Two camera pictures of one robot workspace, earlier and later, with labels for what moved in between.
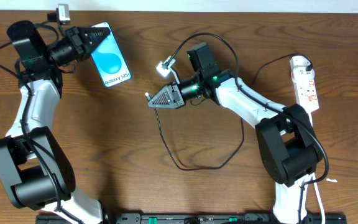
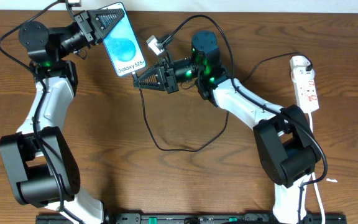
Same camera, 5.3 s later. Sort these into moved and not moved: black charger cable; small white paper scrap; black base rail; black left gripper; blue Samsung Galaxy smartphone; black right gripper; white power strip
Moved: blue Samsung Galaxy smartphone; black left gripper; black right gripper; black charger cable
Not moved: black base rail; white power strip; small white paper scrap
